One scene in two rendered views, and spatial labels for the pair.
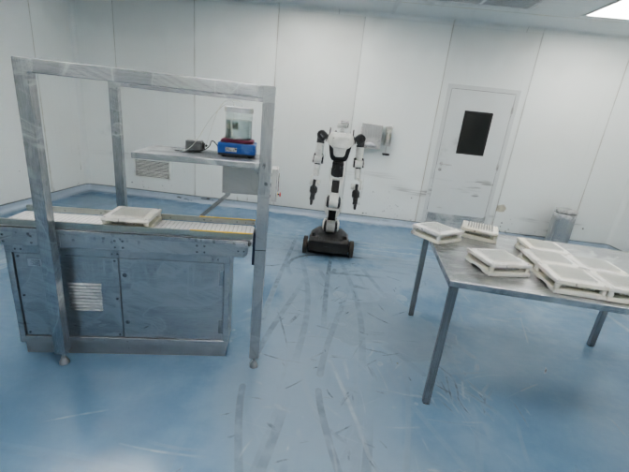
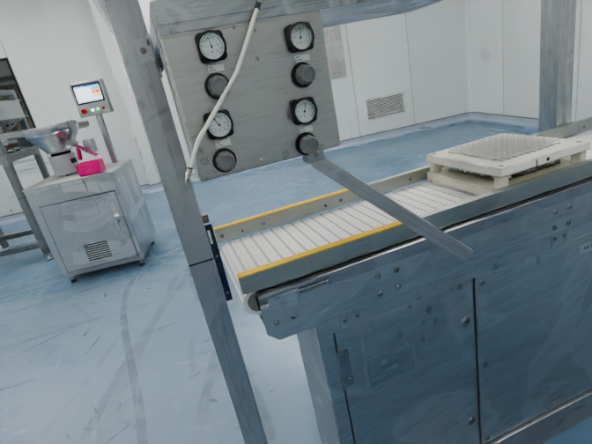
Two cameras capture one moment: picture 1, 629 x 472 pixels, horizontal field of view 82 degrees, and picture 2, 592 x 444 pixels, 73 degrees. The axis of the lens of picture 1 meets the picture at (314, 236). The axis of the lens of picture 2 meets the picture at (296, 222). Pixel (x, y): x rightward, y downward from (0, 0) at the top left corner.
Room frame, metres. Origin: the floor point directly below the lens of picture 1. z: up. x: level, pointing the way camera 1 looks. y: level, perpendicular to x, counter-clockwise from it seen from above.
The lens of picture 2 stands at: (2.79, 0.41, 1.15)
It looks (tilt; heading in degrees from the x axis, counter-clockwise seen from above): 20 degrees down; 172
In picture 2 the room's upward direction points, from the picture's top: 12 degrees counter-clockwise
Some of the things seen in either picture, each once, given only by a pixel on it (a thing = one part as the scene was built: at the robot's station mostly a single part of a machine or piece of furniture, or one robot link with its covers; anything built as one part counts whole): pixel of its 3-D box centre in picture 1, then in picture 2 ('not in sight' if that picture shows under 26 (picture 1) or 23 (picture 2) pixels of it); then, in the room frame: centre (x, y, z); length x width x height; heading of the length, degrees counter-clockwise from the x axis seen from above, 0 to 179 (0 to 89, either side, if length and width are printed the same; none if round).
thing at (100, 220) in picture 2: not in sight; (99, 218); (-0.47, -0.67, 0.38); 0.63 x 0.57 x 0.76; 88
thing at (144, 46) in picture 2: not in sight; (144, 48); (1.94, 0.31, 1.24); 0.05 x 0.03 x 0.04; 8
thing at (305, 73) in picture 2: not in sight; (304, 70); (2.22, 0.55, 1.15); 0.03 x 0.02 x 0.04; 98
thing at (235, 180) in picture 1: (241, 175); (251, 94); (2.17, 0.47, 1.13); 0.22 x 0.11 x 0.20; 98
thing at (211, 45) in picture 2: not in sight; (211, 46); (2.23, 0.43, 1.20); 0.04 x 0.01 x 0.04; 98
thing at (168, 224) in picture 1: (136, 228); (499, 188); (1.97, 1.03, 0.80); 1.35 x 0.25 x 0.05; 98
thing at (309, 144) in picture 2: not in sight; (308, 141); (2.22, 0.53, 1.05); 0.03 x 0.03 x 0.04; 8
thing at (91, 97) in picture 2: not in sight; (100, 123); (-0.60, -0.46, 1.07); 0.23 x 0.10 x 0.62; 88
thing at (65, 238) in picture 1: (136, 234); (499, 201); (1.97, 1.03, 0.76); 1.30 x 0.29 x 0.10; 98
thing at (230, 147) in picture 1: (238, 147); not in sight; (2.08, 0.48, 1.31); 0.21 x 0.20 x 0.09; 8
